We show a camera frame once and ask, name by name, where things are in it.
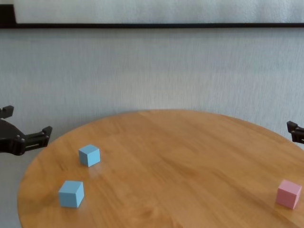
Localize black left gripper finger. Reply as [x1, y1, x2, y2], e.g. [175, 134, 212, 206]
[0, 105, 14, 119]
[20, 125, 53, 155]

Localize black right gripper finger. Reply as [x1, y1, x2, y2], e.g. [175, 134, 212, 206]
[286, 120, 304, 144]

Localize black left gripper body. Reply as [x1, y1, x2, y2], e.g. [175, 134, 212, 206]
[0, 118, 24, 156]

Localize white foam wall panel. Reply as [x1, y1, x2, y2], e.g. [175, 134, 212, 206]
[13, 0, 304, 24]

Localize pink cube block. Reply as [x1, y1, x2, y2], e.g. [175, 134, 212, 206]
[275, 179, 303, 209]

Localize light blue cube block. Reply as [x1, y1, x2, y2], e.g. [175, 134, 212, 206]
[58, 180, 85, 209]
[78, 144, 101, 168]

